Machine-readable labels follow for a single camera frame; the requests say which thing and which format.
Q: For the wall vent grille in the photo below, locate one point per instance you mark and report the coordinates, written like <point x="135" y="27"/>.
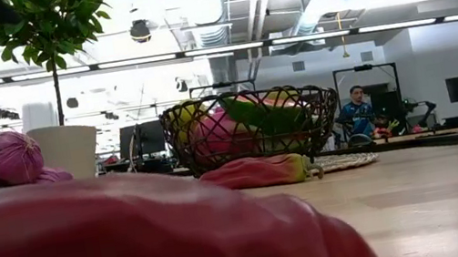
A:
<point x="299" y="66"/>
<point x="367" y="56"/>

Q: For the dark background monitors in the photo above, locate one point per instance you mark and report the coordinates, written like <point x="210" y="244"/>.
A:
<point x="143" y="137"/>

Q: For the green apple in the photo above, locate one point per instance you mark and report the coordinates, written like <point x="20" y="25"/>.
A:
<point x="188" y="116"/>

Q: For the black background robot arm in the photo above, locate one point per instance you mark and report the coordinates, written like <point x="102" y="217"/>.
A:
<point x="426" y="105"/>

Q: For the dark red long pepper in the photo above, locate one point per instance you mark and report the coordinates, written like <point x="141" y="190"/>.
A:
<point x="137" y="244"/>
<point x="254" y="173"/>

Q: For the green leafy plant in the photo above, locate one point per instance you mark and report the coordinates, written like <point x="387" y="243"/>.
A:
<point x="51" y="23"/>

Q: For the person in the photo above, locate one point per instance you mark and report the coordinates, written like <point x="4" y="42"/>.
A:
<point x="358" y="115"/>

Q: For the watermelon slice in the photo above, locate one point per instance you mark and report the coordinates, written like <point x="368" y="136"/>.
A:
<point x="264" y="118"/>

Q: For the pink dragon fruit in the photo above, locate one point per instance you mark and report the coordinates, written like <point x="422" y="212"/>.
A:
<point x="216" y="137"/>

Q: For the small black ceiling lamp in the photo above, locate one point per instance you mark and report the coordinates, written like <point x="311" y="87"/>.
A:
<point x="181" y="85"/>
<point x="72" y="102"/>

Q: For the round woven placemat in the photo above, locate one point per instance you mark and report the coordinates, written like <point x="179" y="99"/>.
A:
<point x="349" y="160"/>

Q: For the black background rig frame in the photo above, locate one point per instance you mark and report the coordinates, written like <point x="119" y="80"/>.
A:
<point x="362" y="67"/>

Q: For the white plant pot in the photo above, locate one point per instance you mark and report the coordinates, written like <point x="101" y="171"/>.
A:
<point x="68" y="149"/>

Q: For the black hanging ceiling lamp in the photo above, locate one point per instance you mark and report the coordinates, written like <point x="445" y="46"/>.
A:
<point x="140" y="31"/>

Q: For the yellow hanging pendant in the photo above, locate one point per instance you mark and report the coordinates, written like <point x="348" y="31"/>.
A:
<point x="345" y="54"/>

